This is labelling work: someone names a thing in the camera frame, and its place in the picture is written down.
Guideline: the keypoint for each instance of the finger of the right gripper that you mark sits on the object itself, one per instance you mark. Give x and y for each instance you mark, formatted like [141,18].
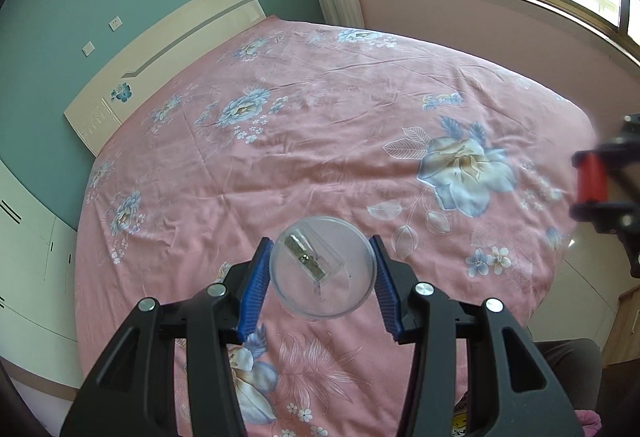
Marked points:
[607,217]
[614,156]

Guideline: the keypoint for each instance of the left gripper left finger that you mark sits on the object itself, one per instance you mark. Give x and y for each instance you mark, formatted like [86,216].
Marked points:
[130,390]

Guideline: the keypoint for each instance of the red small cap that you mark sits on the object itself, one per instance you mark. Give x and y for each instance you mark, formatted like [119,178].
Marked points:
[592,181]

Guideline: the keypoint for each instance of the clear round sharpener container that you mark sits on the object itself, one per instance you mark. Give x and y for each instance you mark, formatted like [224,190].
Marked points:
[322,267]

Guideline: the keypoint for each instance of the pink floral bed sheet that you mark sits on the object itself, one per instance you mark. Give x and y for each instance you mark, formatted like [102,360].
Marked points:
[457,171]

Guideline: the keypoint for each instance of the white wardrobe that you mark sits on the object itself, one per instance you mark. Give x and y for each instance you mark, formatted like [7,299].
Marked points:
[38,325]

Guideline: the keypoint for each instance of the cream wooden headboard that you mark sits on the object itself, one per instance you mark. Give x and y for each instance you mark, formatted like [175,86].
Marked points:
[151,60]

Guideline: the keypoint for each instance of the wall socket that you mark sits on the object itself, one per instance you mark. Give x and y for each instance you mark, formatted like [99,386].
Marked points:
[88,49]
[115,23]

